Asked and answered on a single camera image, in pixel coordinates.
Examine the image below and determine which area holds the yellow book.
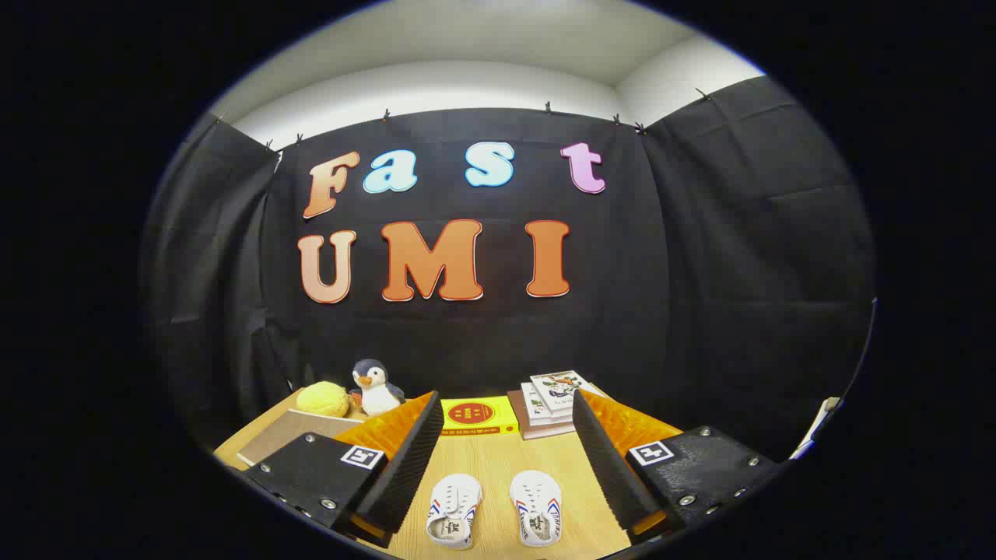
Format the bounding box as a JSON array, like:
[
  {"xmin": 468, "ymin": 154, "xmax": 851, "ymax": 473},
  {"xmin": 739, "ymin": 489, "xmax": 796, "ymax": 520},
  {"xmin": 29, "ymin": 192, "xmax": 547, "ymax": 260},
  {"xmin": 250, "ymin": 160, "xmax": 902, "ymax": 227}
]
[{"xmin": 437, "ymin": 396, "xmax": 520, "ymax": 437}]

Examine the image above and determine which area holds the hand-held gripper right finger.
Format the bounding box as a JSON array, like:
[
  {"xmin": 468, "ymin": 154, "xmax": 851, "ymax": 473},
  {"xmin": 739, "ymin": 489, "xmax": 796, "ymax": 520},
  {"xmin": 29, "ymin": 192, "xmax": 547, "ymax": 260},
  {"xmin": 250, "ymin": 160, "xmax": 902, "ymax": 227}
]
[{"xmin": 572, "ymin": 387, "xmax": 783, "ymax": 545}]

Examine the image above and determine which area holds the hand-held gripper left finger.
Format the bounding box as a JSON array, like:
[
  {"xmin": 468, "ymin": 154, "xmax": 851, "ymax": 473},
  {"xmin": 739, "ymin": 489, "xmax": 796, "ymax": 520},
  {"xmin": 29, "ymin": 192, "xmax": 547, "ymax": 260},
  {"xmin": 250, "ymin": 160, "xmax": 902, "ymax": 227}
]
[{"xmin": 243, "ymin": 390, "xmax": 444, "ymax": 549}]

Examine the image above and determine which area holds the white canvas shoe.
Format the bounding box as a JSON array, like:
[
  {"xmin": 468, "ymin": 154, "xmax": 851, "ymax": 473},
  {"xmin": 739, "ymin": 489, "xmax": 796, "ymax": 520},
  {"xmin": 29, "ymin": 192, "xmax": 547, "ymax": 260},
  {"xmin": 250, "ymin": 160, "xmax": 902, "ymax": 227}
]
[
  {"xmin": 509, "ymin": 470, "xmax": 563, "ymax": 548},
  {"xmin": 426, "ymin": 473, "xmax": 484, "ymax": 551}
]

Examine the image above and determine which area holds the penguin plush toy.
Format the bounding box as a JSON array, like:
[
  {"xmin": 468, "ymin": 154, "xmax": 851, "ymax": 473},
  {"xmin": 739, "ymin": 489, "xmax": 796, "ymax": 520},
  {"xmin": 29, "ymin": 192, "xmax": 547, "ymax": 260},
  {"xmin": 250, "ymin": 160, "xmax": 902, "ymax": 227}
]
[{"xmin": 348, "ymin": 359, "xmax": 406, "ymax": 417}]

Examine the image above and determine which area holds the black backdrop cloth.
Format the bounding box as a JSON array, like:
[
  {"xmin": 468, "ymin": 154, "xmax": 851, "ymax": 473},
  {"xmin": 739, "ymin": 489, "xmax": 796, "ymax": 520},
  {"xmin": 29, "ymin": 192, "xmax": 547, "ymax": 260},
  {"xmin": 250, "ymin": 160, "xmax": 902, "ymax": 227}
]
[{"xmin": 140, "ymin": 75, "xmax": 878, "ymax": 460}]

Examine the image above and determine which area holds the white illustrated book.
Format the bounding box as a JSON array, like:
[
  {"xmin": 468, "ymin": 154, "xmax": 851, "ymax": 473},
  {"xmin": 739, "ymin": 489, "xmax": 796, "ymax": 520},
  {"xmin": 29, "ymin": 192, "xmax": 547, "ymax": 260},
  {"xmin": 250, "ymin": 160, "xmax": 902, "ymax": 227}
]
[{"xmin": 530, "ymin": 370, "xmax": 606, "ymax": 414}]

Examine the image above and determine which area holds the yellow bun plush toy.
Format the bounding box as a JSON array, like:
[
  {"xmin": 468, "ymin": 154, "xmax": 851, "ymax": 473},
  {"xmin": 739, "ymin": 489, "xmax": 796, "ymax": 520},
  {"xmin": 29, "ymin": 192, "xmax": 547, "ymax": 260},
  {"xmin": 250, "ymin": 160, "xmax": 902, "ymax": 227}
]
[{"xmin": 296, "ymin": 381, "xmax": 351, "ymax": 418}]

